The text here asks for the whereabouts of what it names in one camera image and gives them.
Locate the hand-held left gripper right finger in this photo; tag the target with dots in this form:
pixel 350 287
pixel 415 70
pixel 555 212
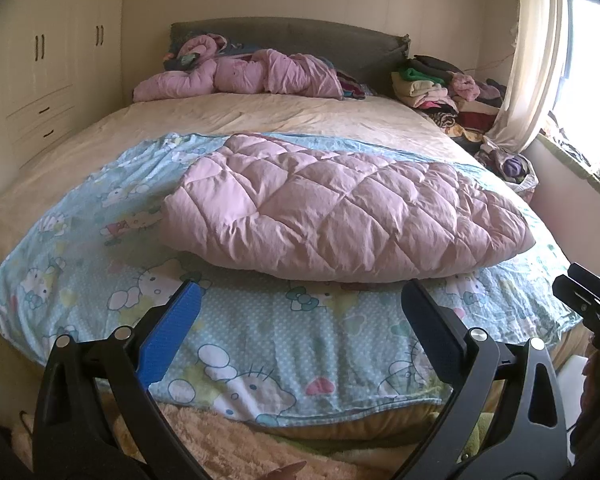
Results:
pixel 430 330

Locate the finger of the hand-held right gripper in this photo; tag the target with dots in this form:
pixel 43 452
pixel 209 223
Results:
pixel 582 302
pixel 597 284

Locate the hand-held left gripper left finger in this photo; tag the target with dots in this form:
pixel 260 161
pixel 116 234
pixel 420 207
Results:
pixel 167 332

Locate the pink quilted jacket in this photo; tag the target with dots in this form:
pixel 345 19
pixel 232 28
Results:
pixel 340 210

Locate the plastic bag of clothes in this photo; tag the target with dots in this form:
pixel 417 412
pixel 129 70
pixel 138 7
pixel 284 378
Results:
pixel 512 167

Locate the pile of folded clothes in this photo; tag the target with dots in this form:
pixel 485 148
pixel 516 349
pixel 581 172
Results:
pixel 435 90

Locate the person's dark clothing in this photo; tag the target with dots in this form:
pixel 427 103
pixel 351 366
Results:
pixel 597 400

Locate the blue cartoon printed blanket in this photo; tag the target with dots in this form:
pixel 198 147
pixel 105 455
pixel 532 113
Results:
pixel 280 340

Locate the yellow green cloth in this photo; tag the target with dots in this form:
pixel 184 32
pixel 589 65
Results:
pixel 477 435

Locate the fluffy beige rug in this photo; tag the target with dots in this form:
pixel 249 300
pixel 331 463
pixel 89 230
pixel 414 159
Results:
pixel 240 450

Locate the window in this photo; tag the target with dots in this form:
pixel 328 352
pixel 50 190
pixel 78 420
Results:
pixel 592 75

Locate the bed with cream sheet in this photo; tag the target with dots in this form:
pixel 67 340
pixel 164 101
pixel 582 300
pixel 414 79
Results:
pixel 260 117

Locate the cream curtain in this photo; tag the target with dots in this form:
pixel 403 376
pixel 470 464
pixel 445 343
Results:
pixel 535 50

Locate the colourful patterned cloth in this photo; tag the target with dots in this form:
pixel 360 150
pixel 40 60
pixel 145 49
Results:
pixel 355 85

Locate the small dark cloth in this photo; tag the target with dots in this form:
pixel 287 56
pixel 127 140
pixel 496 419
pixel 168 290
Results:
pixel 182 61

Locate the crumpled pink quilted duvet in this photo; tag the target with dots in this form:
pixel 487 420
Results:
pixel 260 75

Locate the cream wardrobe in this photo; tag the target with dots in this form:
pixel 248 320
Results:
pixel 50 60

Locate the grey padded headboard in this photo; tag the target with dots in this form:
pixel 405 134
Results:
pixel 300 37

